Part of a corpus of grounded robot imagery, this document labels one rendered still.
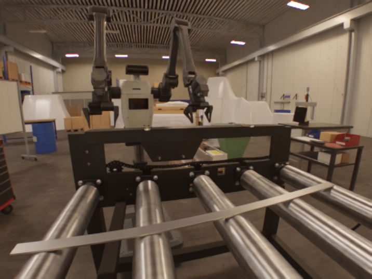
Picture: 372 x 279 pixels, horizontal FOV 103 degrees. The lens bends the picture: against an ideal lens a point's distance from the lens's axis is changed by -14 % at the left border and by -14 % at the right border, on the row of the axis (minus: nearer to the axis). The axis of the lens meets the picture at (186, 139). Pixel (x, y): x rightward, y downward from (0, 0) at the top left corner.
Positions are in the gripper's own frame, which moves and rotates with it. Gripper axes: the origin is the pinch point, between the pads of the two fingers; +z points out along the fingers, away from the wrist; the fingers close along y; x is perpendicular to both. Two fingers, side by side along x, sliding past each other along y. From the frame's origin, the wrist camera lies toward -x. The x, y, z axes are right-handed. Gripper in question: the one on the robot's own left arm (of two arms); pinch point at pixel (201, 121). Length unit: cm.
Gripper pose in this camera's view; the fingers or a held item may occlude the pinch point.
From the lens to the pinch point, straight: 86.0
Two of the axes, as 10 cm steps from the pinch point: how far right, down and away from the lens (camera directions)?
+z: 2.0, 9.4, -2.8
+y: 9.2, -0.8, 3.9
